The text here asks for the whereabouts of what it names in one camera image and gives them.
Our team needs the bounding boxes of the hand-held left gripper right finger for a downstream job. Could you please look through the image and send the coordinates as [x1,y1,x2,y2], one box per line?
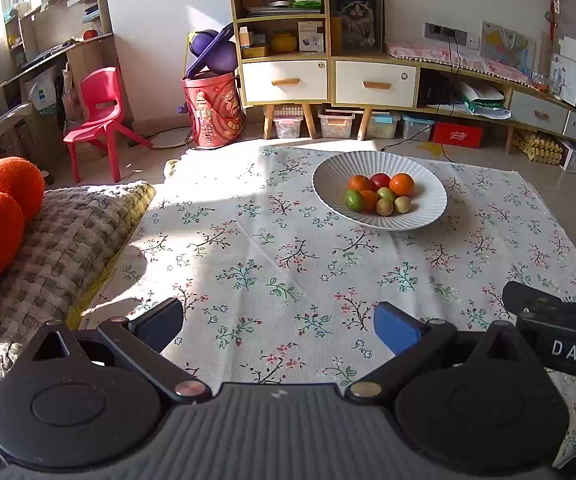
[345,302,549,404]

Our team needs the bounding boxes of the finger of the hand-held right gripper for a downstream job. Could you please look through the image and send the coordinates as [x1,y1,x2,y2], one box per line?
[502,281,576,334]

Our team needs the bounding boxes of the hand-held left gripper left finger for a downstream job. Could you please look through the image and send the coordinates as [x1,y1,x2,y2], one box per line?
[15,297,215,405]

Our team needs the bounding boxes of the white ribbed plate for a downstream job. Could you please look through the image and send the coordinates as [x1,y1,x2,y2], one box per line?
[312,151,448,232]

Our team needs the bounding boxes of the grey knit blanket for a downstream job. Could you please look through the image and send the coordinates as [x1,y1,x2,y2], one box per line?
[0,180,157,456]

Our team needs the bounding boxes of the floral tablecloth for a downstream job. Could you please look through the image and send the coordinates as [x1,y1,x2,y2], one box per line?
[78,145,576,471]

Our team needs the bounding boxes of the small printed box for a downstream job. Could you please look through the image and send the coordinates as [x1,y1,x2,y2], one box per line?
[560,140,576,175]

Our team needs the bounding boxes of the yellow toy blocks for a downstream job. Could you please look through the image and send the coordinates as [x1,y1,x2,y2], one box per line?
[512,130,566,164]

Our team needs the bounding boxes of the red box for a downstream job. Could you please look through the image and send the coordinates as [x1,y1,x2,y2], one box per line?
[430,121,483,149]

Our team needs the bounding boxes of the long wooden sideboard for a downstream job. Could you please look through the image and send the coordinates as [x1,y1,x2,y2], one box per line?
[418,55,576,157]

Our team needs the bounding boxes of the clear storage box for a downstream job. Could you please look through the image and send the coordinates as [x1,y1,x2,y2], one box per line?
[366,111,401,140]
[402,112,436,142]
[318,108,356,139]

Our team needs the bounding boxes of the white and green bag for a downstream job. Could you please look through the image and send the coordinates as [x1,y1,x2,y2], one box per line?
[455,81,512,120]

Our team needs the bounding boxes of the white appliance box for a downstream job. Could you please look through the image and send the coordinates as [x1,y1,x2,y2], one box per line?
[550,52,576,106]

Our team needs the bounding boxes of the red printed drum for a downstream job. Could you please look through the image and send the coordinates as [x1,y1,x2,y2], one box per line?
[183,71,247,148]

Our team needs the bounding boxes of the pink plastic chair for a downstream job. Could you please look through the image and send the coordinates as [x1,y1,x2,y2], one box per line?
[63,66,153,184]

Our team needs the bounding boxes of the clear box with beads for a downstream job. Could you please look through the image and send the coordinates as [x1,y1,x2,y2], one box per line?
[272,105,305,139]

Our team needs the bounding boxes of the black speaker box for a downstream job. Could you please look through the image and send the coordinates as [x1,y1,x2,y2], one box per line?
[418,67,456,108]

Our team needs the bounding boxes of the pink lace cloth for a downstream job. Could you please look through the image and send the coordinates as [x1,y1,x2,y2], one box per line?
[385,40,534,82]

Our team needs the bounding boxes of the tall wooden shelf cabinet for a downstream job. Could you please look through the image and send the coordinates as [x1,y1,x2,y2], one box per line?
[227,0,332,141]

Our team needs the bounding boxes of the purple toy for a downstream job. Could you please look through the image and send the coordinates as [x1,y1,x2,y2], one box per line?
[186,22,241,78]

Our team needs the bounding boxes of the wooden desk with shelves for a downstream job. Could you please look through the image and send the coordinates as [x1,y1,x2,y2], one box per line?
[3,0,135,161]

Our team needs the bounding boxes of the white carton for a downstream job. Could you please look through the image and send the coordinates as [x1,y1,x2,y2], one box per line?
[298,21,326,52]

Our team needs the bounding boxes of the yellow pumpkin ornament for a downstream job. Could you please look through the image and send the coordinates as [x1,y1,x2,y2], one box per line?
[270,31,299,53]

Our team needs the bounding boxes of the framed cat picture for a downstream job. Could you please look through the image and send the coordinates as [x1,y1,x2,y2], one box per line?
[329,0,385,56]

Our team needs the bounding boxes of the stack of flat papers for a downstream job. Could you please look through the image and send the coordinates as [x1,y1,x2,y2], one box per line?
[245,0,293,17]

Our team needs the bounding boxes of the grey wall socket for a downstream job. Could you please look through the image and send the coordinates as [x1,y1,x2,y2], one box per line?
[424,22,468,50]

